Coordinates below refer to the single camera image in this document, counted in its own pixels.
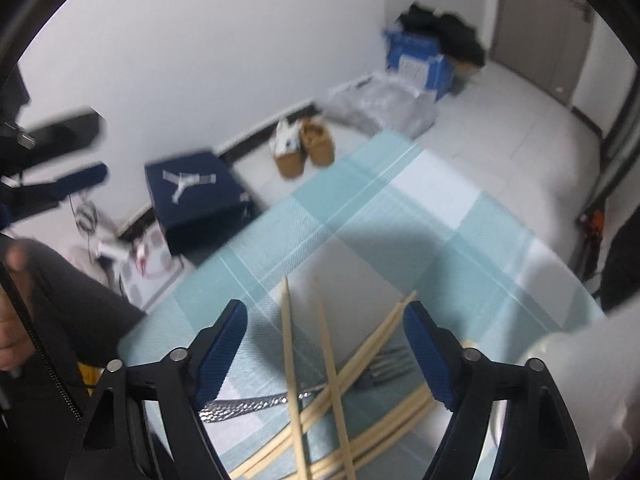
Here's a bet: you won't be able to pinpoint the black bag in corner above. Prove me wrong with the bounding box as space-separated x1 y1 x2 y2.
397 2 487 67

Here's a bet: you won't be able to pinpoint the white sock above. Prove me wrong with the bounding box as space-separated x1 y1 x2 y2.
270 119 301 156

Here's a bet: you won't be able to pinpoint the red cable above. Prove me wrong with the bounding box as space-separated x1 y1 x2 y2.
131 240 176 278

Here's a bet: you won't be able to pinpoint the silver hammered-handle fork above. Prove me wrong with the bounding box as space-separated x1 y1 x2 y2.
199 345 418 426

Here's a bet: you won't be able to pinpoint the small brown cardboard box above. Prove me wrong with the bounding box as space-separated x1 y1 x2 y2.
452 60 483 93

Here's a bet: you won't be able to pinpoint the person's left hand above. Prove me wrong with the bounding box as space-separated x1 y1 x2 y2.
0 239 38 373

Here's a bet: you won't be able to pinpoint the blue cardboard box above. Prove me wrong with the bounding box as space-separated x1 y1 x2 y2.
382 27 456 101

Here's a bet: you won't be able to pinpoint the white utensil holder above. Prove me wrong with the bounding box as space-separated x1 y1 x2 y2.
492 302 640 480

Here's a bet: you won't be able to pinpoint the navy shoe box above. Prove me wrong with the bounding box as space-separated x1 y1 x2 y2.
145 149 258 256

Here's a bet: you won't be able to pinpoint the teal plaid tablecloth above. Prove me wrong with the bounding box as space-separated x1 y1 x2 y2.
117 130 608 480

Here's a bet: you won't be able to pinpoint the grey plastic bag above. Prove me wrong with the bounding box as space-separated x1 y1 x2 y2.
325 72 438 138

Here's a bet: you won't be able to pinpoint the brown suede shoe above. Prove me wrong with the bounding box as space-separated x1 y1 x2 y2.
272 120 307 179
299 116 335 167

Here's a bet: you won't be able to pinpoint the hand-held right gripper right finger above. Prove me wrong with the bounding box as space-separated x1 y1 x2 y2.
403 301 592 480

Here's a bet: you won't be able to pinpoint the white flat scale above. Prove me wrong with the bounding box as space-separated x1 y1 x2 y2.
120 227 188 306

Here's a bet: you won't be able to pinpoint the black jacket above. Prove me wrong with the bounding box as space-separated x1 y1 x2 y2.
597 205 640 311

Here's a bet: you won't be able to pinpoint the grey door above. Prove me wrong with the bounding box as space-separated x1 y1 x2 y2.
487 0 596 108

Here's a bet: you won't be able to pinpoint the tangled black cables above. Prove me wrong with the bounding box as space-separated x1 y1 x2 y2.
70 195 101 236

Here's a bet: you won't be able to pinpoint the orange and black object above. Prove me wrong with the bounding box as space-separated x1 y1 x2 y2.
580 207 608 246

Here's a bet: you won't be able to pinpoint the pile of chopsticks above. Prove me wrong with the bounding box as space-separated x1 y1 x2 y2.
229 276 436 480

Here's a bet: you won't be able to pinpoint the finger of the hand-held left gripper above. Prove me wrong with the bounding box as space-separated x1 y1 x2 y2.
9 161 110 222
14 109 107 167

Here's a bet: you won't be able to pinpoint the small white device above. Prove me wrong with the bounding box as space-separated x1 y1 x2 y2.
95 240 133 261

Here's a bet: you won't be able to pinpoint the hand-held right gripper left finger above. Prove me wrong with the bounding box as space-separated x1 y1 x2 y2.
62 299 249 480

